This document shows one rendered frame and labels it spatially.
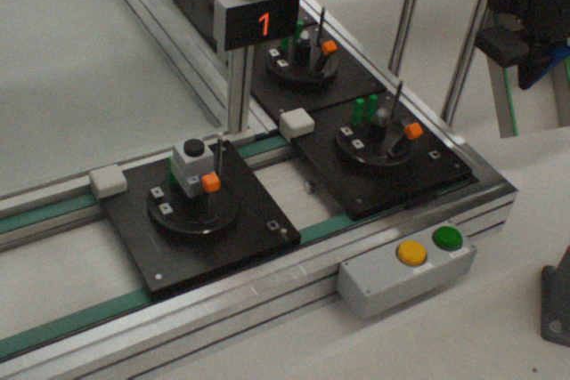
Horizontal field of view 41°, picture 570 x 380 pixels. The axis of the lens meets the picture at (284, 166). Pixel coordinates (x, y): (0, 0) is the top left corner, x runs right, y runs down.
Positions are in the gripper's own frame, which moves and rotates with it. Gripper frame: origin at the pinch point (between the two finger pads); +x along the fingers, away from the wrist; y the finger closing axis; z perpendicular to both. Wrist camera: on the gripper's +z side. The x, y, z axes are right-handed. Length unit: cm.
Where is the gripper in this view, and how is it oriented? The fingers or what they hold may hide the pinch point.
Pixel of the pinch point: (531, 67)
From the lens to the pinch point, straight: 105.9
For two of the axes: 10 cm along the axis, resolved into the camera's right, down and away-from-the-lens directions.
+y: -8.6, 2.8, -4.3
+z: -5.0, -6.2, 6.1
